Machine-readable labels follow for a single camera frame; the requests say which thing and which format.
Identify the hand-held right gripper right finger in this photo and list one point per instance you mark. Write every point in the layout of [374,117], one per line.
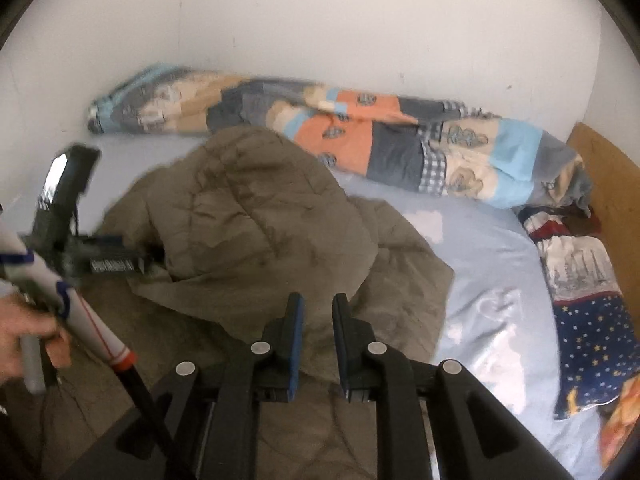
[340,345]

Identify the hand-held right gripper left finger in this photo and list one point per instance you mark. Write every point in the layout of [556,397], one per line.
[297,340]

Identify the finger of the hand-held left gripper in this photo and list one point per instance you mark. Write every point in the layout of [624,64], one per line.
[150,260]
[102,243]

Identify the olive quilted blanket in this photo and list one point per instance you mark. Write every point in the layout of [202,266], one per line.
[260,210]

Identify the person's left hand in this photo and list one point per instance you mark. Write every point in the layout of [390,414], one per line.
[12,330]

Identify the light blue fleece bed sheet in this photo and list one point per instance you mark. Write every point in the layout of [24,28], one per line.
[490,270]

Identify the patchwork printed quilt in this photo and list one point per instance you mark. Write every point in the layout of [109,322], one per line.
[380,145]

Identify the red white striped cloth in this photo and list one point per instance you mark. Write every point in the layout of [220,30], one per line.
[545,222]

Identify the navy starry pillow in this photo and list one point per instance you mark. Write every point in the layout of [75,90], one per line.
[595,340]

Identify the orange floral scarf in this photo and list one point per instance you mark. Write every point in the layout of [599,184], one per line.
[622,425]

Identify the wooden bed headboard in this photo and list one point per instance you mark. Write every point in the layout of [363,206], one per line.
[610,185]

